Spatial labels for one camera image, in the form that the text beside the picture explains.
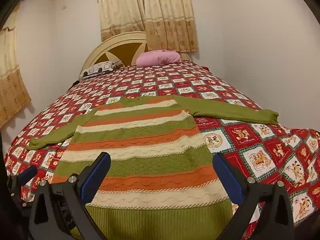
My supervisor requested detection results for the beige floral side curtain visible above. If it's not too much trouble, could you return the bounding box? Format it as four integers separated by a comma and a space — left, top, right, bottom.
0, 27, 32, 129

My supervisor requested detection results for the beige floral curtain panel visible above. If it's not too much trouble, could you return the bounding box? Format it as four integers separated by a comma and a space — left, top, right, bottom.
97, 0, 147, 42
143, 0, 200, 53

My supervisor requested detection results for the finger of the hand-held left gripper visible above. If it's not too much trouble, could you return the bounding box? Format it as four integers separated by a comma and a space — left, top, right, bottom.
7, 165, 38, 206

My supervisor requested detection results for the pink pillow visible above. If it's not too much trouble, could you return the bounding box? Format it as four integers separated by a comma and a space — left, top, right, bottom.
136, 50, 182, 67

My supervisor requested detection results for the white black patterned pillow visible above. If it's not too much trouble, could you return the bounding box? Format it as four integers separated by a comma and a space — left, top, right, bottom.
79, 60, 125, 78

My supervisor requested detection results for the green orange striped knit sweater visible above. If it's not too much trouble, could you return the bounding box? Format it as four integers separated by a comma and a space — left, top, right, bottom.
26, 95, 279, 240

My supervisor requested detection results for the cream round headboard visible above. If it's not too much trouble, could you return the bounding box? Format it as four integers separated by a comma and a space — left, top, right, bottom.
80, 32, 192, 78

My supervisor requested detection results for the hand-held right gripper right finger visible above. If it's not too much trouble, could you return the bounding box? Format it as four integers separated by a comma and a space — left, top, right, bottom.
212, 152, 295, 240

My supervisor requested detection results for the red checkered printed bedspread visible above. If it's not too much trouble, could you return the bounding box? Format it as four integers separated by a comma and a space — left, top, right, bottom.
4, 60, 320, 240

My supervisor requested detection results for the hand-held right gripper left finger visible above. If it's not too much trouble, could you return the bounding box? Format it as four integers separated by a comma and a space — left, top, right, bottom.
30, 152, 111, 240

